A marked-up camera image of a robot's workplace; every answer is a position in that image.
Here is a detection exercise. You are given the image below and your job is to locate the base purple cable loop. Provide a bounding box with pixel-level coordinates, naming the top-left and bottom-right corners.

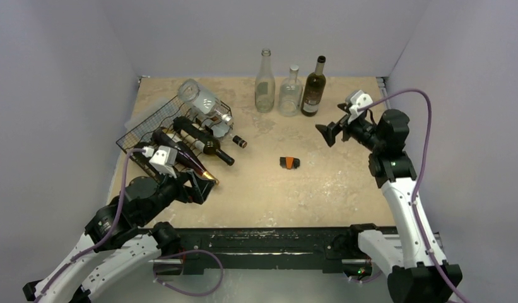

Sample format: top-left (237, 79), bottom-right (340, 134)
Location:
top-left (153, 249), bottom-right (225, 298)

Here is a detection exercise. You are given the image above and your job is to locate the tall clear bottle no cap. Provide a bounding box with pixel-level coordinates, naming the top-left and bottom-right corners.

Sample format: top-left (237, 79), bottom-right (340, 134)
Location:
top-left (255, 48), bottom-right (276, 113)

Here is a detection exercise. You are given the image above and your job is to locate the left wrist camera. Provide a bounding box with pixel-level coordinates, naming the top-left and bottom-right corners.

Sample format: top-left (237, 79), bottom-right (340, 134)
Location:
top-left (142, 146), bottom-right (178, 179)

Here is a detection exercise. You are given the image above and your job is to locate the black wire wine rack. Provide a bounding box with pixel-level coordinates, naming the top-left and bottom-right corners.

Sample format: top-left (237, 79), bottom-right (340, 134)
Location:
top-left (116, 96), bottom-right (209, 183)

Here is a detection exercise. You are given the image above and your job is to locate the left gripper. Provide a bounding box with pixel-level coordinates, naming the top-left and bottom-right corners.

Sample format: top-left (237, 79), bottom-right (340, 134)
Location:
top-left (139, 163), bottom-right (216, 224)

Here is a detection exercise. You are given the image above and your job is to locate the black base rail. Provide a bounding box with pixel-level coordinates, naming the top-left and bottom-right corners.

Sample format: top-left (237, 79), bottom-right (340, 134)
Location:
top-left (133, 225), bottom-right (397, 277)

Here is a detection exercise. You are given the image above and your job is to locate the red wine bottle gold foil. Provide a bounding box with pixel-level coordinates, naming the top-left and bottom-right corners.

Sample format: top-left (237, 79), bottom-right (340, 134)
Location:
top-left (151, 127), bottom-right (220, 185)

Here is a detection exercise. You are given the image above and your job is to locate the dark green bottle silver foil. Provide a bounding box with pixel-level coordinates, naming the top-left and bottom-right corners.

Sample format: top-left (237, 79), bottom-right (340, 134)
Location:
top-left (300, 56), bottom-right (327, 117)

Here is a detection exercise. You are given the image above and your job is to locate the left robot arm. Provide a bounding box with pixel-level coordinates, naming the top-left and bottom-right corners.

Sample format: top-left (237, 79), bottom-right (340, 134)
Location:
top-left (23, 170), bottom-right (215, 302)

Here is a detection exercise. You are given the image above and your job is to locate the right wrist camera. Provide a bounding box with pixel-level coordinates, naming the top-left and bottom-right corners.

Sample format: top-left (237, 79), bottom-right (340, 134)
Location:
top-left (345, 90), bottom-right (373, 119)

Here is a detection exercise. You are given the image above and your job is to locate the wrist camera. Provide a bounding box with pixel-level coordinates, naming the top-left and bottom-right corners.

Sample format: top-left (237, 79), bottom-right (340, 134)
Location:
top-left (142, 146), bottom-right (178, 179)
top-left (345, 90), bottom-right (373, 119)

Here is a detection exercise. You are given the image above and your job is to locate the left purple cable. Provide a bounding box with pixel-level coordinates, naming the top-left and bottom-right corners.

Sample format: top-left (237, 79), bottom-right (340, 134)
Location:
top-left (33, 147), bottom-right (155, 303)

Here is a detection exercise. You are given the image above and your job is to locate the orange hex key set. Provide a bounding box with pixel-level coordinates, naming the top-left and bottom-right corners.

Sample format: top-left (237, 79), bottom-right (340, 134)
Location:
top-left (280, 157), bottom-right (300, 170)

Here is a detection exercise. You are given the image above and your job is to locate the dark bottle black cap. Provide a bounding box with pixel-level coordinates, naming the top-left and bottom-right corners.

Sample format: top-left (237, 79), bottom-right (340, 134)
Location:
top-left (173, 116), bottom-right (235, 166)

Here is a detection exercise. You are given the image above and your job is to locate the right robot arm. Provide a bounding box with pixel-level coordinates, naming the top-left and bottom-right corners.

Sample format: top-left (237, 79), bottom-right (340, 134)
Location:
top-left (316, 109), bottom-right (462, 302)

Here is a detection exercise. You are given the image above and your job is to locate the clear flat bottle black cap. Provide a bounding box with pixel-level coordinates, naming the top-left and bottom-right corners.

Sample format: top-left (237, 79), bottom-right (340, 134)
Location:
top-left (194, 115), bottom-right (247, 148)

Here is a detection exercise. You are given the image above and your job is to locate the clear round bottle silver cap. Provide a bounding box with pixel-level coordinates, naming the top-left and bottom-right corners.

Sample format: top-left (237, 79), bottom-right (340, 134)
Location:
top-left (278, 64), bottom-right (303, 117)

